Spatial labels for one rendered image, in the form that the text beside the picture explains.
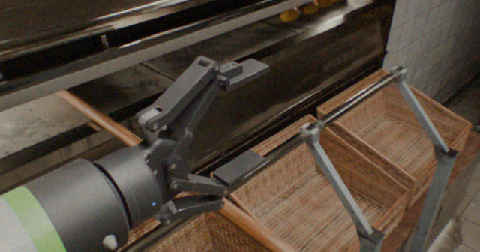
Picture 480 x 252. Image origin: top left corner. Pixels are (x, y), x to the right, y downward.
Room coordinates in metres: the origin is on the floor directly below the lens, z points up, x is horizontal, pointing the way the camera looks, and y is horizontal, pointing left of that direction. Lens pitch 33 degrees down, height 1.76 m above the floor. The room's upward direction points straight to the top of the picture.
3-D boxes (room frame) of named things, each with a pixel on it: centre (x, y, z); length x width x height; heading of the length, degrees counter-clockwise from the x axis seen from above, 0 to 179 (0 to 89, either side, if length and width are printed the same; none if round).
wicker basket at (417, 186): (1.52, -0.68, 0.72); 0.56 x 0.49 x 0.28; 135
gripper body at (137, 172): (0.32, 0.10, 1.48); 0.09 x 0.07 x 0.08; 136
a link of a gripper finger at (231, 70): (0.40, 0.02, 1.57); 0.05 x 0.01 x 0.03; 136
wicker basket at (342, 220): (1.09, -0.25, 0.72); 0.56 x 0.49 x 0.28; 134
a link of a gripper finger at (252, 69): (0.42, 0.00, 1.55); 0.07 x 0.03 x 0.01; 136
